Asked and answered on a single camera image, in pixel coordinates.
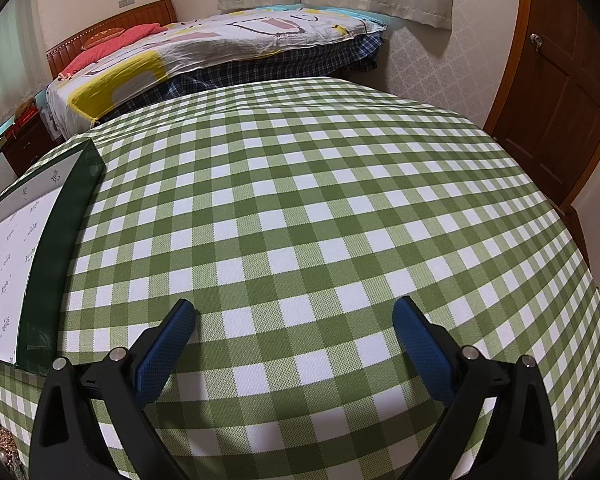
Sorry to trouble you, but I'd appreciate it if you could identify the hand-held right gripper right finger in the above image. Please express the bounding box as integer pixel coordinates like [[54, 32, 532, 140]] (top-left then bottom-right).
[[392, 296, 561, 480]]

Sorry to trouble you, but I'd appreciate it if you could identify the patterned white bedsheet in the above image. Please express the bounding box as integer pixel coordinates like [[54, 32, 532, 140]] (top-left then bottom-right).
[[46, 5, 388, 138]]

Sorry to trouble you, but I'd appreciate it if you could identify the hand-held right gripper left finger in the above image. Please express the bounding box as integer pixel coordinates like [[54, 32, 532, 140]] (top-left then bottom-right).
[[28, 298, 197, 480]]

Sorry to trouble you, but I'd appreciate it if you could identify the pink blanket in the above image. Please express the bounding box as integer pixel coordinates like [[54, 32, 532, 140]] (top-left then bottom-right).
[[55, 23, 162, 81]]

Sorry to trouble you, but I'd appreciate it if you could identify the dark green shallow box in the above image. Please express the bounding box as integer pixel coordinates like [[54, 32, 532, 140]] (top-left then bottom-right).
[[0, 140, 105, 377]]

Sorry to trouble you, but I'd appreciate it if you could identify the red flat box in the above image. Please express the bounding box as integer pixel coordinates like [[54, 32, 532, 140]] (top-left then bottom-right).
[[10, 110, 38, 138]]

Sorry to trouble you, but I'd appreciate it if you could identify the brown wooden door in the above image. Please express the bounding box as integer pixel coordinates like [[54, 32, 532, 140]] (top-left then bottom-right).
[[482, 0, 600, 211]]

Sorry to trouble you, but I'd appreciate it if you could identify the red pillow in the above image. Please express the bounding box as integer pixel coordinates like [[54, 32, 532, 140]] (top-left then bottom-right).
[[81, 26, 128, 51]]

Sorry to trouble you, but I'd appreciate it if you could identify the wide pale green curtain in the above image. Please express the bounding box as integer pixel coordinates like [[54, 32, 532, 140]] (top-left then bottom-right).
[[0, 0, 48, 136]]

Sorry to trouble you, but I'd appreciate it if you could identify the dark wooden nightstand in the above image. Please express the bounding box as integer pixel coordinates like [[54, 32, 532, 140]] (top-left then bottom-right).
[[0, 115, 56, 177]]

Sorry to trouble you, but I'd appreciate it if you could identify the green checkered tablecloth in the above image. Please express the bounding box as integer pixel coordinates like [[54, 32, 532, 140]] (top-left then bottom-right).
[[0, 76, 600, 480]]

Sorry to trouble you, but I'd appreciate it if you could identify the blue plaid bed sheet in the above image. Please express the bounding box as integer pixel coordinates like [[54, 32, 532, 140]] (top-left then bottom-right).
[[92, 30, 386, 126]]

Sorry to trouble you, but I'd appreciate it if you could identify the wooden headboard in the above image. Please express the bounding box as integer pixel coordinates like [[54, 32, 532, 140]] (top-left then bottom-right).
[[46, 0, 177, 81]]

